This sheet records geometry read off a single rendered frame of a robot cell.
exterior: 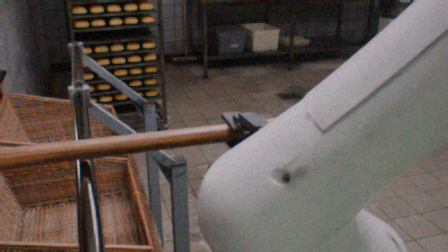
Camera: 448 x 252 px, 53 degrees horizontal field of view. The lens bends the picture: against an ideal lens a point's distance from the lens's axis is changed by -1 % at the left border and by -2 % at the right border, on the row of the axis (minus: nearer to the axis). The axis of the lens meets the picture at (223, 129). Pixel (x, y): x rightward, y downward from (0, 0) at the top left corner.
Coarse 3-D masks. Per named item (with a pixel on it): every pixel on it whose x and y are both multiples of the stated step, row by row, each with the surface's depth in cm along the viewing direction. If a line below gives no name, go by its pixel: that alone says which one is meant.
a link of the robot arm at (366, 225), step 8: (360, 216) 39; (368, 216) 40; (360, 224) 38; (368, 224) 39; (376, 224) 40; (384, 224) 42; (360, 232) 37; (368, 232) 38; (376, 232) 39; (384, 232) 40; (392, 232) 42; (360, 240) 37; (368, 240) 38; (376, 240) 38; (384, 240) 39; (392, 240) 40; (400, 240) 42; (352, 248) 36; (360, 248) 37; (368, 248) 37; (376, 248) 38; (384, 248) 39; (392, 248) 40; (400, 248) 41
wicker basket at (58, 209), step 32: (96, 160) 163; (128, 160) 166; (0, 192) 146; (32, 192) 160; (64, 192) 164; (128, 192) 172; (0, 224) 136; (32, 224) 153; (64, 224) 153; (128, 224) 153
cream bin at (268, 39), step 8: (240, 24) 570; (248, 24) 573; (256, 24) 577; (264, 24) 577; (248, 32) 541; (256, 32) 528; (264, 32) 531; (272, 32) 535; (248, 40) 546; (256, 40) 533; (264, 40) 536; (272, 40) 540; (256, 48) 537; (264, 48) 541; (272, 48) 544
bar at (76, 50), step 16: (80, 48) 141; (80, 64) 121; (96, 64) 148; (80, 80) 106; (112, 80) 152; (80, 96) 95; (128, 96) 156; (80, 112) 87; (96, 112) 105; (144, 112) 159; (80, 128) 80; (112, 128) 108; (128, 128) 109; (144, 128) 163; (80, 160) 68; (160, 160) 115; (176, 160) 117; (80, 176) 64; (176, 176) 117; (80, 192) 60; (96, 192) 61; (176, 192) 119; (80, 208) 57; (96, 208) 57; (160, 208) 175; (176, 208) 120; (80, 224) 54; (96, 224) 53; (160, 224) 178; (176, 224) 122; (80, 240) 51; (96, 240) 50; (176, 240) 124
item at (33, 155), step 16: (192, 128) 72; (208, 128) 72; (224, 128) 72; (48, 144) 66; (64, 144) 66; (80, 144) 66; (96, 144) 67; (112, 144) 67; (128, 144) 68; (144, 144) 69; (160, 144) 69; (176, 144) 70; (192, 144) 71; (0, 160) 63; (16, 160) 64; (32, 160) 64; (48, 160) 65; (64, 160) 66
